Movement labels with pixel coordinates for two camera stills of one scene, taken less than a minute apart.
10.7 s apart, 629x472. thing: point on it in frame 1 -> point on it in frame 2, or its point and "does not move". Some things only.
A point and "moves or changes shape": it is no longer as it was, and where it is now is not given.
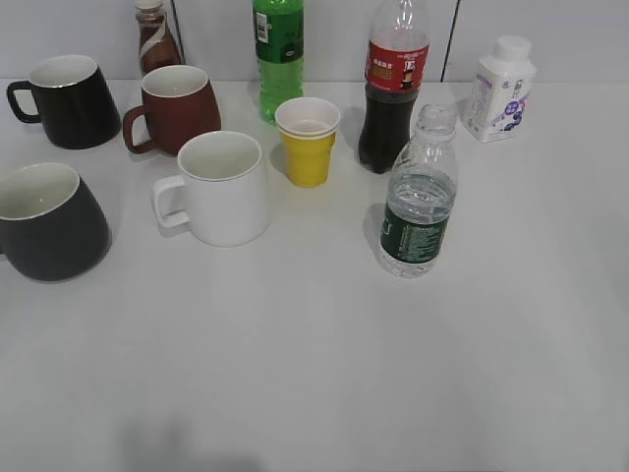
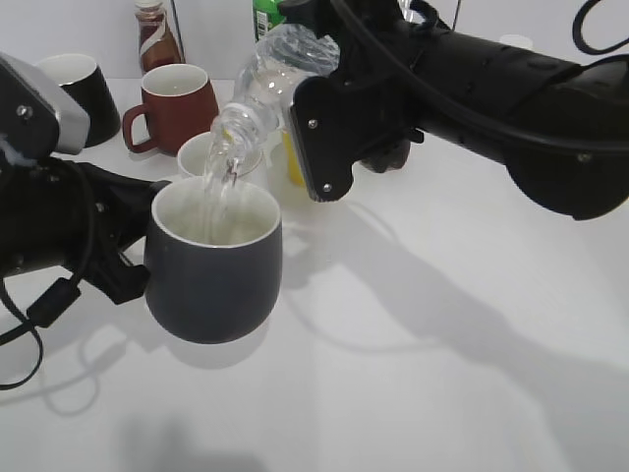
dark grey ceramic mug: x=51 y=228 moves or changes shape
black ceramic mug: x=74 y=106 does not move
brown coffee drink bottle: x=157 y=45 does not move
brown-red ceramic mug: x=180 y=103 does not move
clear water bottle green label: x=422 y=192 -> x=266 y=81
